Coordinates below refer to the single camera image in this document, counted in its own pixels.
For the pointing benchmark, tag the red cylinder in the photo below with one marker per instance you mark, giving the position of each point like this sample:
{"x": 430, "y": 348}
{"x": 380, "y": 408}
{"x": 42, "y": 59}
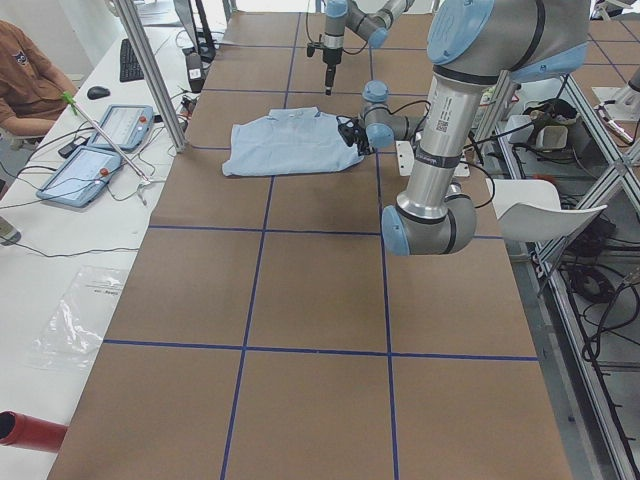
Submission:
{"x": 22, "y": 431}

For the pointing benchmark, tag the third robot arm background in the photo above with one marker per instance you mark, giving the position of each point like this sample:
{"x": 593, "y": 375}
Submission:
{"x": 620, "y": 103}

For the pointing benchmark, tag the black power adapter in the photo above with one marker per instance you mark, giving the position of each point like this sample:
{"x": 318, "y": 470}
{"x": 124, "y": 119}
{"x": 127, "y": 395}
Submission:
{"x": 195, "y": 72}

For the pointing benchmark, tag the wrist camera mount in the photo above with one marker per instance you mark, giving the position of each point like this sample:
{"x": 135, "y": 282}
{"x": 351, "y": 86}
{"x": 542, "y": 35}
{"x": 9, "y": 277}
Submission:
{"x": 349, "y": 129}
{"x": 312, "y": 47}

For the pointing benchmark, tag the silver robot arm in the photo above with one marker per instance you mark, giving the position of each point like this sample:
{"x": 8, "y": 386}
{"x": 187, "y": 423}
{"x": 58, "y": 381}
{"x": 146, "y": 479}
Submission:
{"x": 372, "y": 28}
{"x": 469, "y": 44}

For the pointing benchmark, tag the aluminium frame post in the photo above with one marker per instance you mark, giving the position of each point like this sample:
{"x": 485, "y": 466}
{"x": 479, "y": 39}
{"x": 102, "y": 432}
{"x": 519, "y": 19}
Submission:
{"x": 152, "y": 73}

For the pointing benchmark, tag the light blue button shirt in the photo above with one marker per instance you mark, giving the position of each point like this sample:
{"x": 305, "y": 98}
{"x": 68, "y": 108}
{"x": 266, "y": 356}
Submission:
{"x": 289, "y": 141}

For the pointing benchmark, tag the metal rod with green tip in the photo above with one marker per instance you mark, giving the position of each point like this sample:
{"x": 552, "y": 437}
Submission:
{"x": 78, "y": 110}

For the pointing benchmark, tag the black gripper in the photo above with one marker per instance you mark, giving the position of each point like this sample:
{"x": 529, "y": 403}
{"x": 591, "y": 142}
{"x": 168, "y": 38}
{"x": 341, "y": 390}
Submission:
{"x": 361, "y": 142}
{"x": 330, "y": 57}

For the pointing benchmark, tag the blue teach pendant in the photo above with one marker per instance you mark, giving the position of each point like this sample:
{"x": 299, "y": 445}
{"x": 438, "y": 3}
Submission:
{"x": 127, "y": 125}
{"x": 81, "y": 178}

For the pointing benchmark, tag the white plastic chair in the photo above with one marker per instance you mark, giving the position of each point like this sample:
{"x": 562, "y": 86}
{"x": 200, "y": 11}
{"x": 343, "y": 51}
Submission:
{"x": 530, "y": 211}

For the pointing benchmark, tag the black keyboard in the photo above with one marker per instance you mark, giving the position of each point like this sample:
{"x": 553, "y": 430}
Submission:
{"x": 129, "y": 66}

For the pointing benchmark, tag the person in brown shirt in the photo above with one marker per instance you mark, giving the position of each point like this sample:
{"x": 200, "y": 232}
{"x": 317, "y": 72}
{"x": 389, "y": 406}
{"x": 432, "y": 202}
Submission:
{"x": 32, "y": 87}

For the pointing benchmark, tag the clear plastic bag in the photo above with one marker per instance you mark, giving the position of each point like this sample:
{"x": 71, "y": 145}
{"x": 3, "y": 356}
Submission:
{"x": 72, "y": 337}

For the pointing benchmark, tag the far blue teach pendant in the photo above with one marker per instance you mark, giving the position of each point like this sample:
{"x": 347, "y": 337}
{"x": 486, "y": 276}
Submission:
{"x": 127, "y": 125}

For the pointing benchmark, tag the black computer mouse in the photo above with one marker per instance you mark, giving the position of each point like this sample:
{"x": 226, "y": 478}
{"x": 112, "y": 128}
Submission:
{"x": 97, "y": 92}

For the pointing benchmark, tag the near blue teach pendant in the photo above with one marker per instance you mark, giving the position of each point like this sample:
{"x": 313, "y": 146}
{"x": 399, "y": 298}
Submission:
{"x": 81, "y": 178}

